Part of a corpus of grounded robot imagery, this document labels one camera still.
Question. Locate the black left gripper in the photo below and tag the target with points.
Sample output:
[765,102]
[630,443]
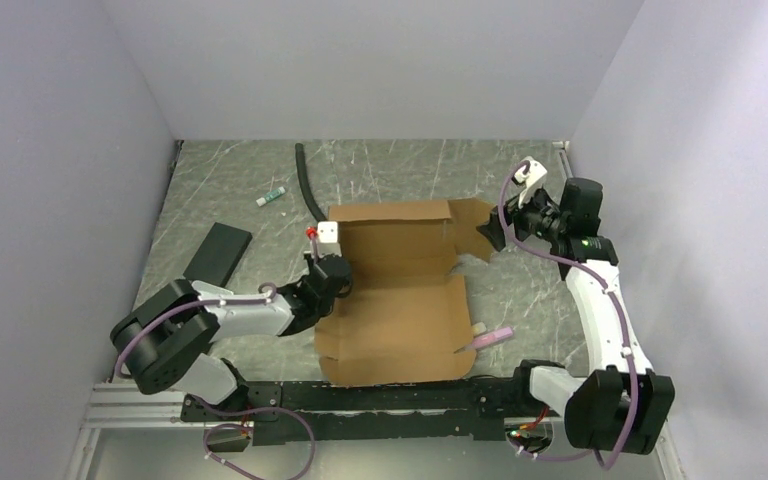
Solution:
[315,262]

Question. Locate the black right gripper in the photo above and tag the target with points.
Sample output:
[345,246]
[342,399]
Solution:
[493,228]

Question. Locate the brown cardboard box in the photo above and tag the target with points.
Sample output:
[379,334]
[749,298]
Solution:
[407,318]

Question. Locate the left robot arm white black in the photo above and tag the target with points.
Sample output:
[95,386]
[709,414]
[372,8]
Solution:
[165,343]

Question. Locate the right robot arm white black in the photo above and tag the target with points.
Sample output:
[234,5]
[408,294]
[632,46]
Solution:
[622,404]

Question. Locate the yellow highlighter marker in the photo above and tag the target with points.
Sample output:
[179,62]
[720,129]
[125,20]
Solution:
[478,329]

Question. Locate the pink highlighter marker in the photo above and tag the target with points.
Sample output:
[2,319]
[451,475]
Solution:
[489,339]

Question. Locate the black flat rectangular block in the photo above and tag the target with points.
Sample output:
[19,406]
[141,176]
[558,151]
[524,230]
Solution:
[218,255]

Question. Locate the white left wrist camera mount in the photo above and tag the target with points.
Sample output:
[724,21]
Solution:
[324,240]

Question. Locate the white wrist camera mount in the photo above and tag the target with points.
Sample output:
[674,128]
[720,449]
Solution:
[529,177]
[324,240]

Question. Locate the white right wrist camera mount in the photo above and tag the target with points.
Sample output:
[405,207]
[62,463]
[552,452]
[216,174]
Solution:
[529,177]

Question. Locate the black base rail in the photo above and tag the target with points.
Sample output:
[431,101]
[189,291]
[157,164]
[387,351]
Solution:
[482,408]

